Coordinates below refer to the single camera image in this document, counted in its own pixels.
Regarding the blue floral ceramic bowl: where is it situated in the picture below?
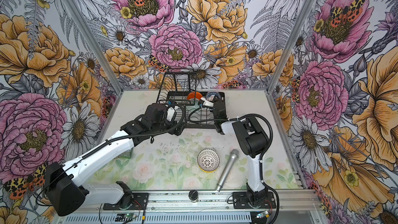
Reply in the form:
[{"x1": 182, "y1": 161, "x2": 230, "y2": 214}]
[{"x1": 205, "y1": 91, "x2": 222, "y2": 102}]

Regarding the orange plastic bowl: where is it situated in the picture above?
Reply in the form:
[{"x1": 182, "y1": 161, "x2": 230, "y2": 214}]
[{"x1": 187, "y1": 91, "x2": 203, "y2": 101}]

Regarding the white patterned yellow bowl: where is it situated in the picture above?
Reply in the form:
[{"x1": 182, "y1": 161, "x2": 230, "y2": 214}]
[{"x1": 197, "y1": 149, "x2": 220, "y2": 173}]

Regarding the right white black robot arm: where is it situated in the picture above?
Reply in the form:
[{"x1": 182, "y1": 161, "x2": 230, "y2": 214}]
[{"x1": 199, "y1": 97, "x2": 273, "y2": 207}]

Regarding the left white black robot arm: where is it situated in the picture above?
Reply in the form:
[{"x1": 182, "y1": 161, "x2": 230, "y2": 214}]
[{"x1": 43, "y1": 102, "x2": 187, "y2": 216}]

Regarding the green snack packet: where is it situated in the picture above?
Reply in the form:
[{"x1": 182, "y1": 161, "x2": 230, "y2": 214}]
[{"x1": 119, "y1": 149, "x2": 133, "y2": 159}]

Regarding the silver microphone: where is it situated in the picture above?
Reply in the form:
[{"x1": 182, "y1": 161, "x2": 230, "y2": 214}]
[{"x1": 215, "y1": 149, "x2": 239, "y2": 192}]

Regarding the green circuit board left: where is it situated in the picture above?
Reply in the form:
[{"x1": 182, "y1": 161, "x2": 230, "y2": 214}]
[{"x1": 114, "y1": 213, "x2": 139, "y2": 224}]

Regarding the green circuit board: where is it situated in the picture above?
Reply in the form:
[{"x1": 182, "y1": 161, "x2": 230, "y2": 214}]
[
  {"x1": 114, "y1": 213, "x2": 139, "y2": 224},
  {"x1": 256, "y1": 211, "x2": 269, "y2": 219}
]

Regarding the green circuit board right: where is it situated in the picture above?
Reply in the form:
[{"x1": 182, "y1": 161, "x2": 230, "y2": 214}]
[{"x1": 256, "y1": 211, "x2": 269, "y2": 219}]

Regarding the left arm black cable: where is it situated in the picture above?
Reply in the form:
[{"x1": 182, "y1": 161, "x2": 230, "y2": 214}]
[{"x1": 34, "y1": 101, "x2": 187, "y2": 207}]

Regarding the black wire dish rack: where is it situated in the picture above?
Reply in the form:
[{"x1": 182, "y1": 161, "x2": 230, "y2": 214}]
[{"x1": 157, "y1": 68, "x2": 226, "y2": 130}]

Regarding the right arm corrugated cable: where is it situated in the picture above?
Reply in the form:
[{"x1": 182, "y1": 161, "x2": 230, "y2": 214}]
[{"x1": 187, "y1": 105, "x2": 280, "y2": 224}]

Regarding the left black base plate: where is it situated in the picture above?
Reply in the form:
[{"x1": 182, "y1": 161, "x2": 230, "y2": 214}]
[{"x1": 103, "y1": 193, "x2": 149, "y2": 211}]

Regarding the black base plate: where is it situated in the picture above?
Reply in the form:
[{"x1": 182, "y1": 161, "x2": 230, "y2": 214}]
[
  {"x1": 232, "y1": 191, "x2": 277, "y2": 209},
  {"x1": 103, "y1": 193, "x2": 149, "y2": 211}
]

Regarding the black knob on rail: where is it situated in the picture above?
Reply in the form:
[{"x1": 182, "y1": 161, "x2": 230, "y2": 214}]
[{"x1": 188, "y1": 190, "x2": 199, "y2": 203}]

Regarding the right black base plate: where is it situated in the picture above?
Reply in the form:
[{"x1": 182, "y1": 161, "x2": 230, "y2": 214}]
[{"x1": 232, "y1": 191, "x2": 277, "y2": 209}]

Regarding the aluminium front rail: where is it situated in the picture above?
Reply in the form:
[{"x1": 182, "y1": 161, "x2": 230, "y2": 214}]
[{"x1": 52, "y1": 189, "x2": 327, "y2": 224}]

